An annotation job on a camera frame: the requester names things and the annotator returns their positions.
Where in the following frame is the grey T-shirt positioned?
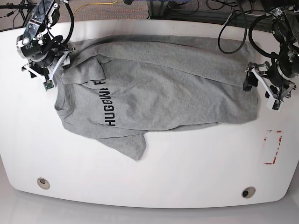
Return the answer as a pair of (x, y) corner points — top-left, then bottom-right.
(54, 35), (258, 161)

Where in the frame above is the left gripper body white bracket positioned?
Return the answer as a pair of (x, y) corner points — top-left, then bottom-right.
(247, 62), (297, 101)

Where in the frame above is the right table cable grommet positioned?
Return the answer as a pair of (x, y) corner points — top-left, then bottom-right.
(242, 186), (256, 199)

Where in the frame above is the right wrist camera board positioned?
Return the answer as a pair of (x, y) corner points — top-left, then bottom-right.
(43, 80), (56, 91)

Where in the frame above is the red tape rectangle marking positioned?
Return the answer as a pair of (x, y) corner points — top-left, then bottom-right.
(261, 130), (283, 165)

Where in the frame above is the left table cable grommet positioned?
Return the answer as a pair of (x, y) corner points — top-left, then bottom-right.
(37, 177), (50, 190)

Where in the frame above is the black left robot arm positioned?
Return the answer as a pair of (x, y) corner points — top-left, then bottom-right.
(243, 0), (299, 104)

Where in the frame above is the table cable grommet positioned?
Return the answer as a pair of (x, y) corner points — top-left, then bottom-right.
(37, 177), (50, 190)
(242, 186), (256, 199)

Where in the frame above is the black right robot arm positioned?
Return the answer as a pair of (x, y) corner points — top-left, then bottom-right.
(16, 0), (74, 85)

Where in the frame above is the yellow floor cable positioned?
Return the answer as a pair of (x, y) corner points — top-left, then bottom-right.
(71, 0), (119, 22)

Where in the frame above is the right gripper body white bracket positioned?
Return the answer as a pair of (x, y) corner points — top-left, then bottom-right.
(21, 48), (75, 82)

